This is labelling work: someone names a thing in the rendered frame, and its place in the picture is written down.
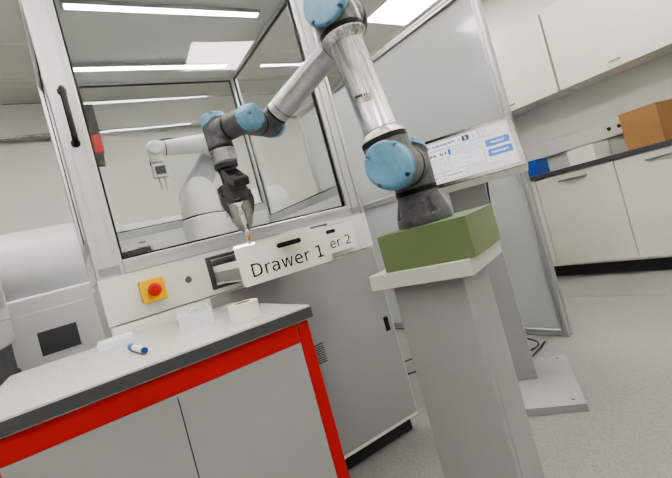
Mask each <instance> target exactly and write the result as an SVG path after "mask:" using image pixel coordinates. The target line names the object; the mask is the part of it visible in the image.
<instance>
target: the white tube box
mask: <svg viewBox="0 0 672 478"><path fill-rule="evenodd" d="M192 311H193V313H190V314H188V312H187V311H184V312H181V313H178V316H177V319H178V323H179V327H180V330H181V333H182V332H185V331H189V330H192V329H195V328H198V327H201V326H204V325H207V324H210V323H213V322H215V320H214V316H213V312H212V308H211V307H210V306H209V304H207V305H206V307H205V308H202V306H201V307H197V308H194V309H192Z"/></svg>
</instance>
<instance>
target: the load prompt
mask: <svg viewBox="0 0 672 478"><path fill-rule="evenodd" d="M476 138H479V135H478V132H477V130H475V131H472V132H469V133H466V134H462V135H459V136H456V137H453V138H450V139H447V140H444V141H441V142H438V143H434V144H431V145H428V146H427V149H428V153H431V152H434V151H438V150H441V149H444V148H447V147H450V146H454V145H457V144H460V143H463V142H466V141H469V140H473V139H476Z"/></svg>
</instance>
